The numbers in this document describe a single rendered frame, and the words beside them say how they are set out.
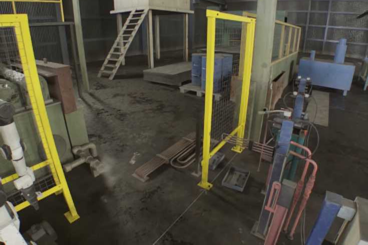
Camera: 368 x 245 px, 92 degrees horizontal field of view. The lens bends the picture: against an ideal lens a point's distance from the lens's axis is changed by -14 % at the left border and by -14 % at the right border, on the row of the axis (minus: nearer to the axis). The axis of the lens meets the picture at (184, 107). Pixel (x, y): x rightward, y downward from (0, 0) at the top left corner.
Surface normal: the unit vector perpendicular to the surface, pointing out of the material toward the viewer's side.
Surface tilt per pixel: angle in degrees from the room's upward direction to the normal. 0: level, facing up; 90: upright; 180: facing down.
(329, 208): 90
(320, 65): 90
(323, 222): 90
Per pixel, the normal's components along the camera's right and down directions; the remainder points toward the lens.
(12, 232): 0.75, -0.32
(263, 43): -0.59, 0.29
